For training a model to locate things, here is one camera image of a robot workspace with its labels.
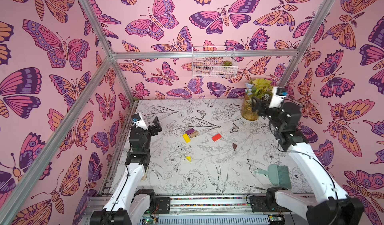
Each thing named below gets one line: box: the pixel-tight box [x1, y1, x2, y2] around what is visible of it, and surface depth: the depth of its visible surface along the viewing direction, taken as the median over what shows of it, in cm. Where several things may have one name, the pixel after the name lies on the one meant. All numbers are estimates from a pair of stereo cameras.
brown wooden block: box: [189, 130, 199, 139], surface depth 102 cm
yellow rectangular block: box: [182, 133, 191, 143], surface depth 101 cm
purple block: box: [185, 128, 195, 135], surface depth 102 cm
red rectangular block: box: [211, 133, 222, 142], surface depth 102 cm
